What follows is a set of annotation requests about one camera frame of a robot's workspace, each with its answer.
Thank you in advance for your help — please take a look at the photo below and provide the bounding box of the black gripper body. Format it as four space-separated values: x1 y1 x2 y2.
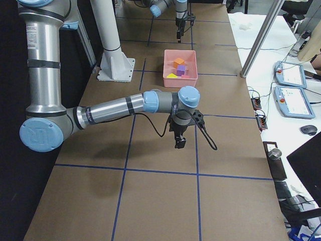
176 17 187 31
169 119 192 137

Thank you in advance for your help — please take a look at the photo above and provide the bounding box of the orange foam block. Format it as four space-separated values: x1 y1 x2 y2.
173 58 185 68

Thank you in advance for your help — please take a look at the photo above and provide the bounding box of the purple foam block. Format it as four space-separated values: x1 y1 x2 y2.
176 65 186 76

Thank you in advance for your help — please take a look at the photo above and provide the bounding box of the yellow foam block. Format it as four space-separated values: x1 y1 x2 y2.
167 73 178 78

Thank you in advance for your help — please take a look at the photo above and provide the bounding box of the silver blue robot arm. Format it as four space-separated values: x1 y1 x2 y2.
149 1 189 43
18 1 204 152

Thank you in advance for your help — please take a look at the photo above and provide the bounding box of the pink plastic bin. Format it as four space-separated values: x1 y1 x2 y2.
163 50 198 88

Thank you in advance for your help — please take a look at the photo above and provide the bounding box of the upper orange black connector box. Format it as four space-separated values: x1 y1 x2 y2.
251 97 261 110

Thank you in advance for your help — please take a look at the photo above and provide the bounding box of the orange black connector box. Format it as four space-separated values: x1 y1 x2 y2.
251 97 261 110
255 114 268 132

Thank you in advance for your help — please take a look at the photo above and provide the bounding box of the lower orange black connector box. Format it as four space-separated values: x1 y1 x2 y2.
255 114 268 132

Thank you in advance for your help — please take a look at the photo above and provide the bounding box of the silver metal cylinder weight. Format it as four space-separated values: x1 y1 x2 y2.
268 148 282 161

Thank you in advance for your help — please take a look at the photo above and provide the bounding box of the lower blue teach pendant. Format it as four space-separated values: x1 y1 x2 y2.
274 85 315 119

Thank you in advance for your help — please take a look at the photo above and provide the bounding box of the blue teach pendant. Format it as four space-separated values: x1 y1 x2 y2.
274 61 307 88
274 85 315 119

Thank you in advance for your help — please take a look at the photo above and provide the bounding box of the upper blue teach pendant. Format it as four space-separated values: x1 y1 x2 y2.
274 61 307 88

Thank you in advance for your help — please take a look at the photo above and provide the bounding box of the black monitor corner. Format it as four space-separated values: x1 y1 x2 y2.
287 133 320 206

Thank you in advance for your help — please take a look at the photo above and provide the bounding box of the black computer mouse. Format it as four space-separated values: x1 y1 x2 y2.
299 125 317 136

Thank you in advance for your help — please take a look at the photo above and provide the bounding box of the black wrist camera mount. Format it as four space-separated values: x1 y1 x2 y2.
192 109 205 128

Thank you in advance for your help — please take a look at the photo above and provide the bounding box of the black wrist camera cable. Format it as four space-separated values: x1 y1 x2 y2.
135 110 218 151

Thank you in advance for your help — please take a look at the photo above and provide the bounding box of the white pedestal column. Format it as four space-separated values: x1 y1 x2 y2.
90 0 135 82

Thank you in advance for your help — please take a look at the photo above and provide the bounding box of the aluminium frame post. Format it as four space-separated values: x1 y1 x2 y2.
240 0 285 78

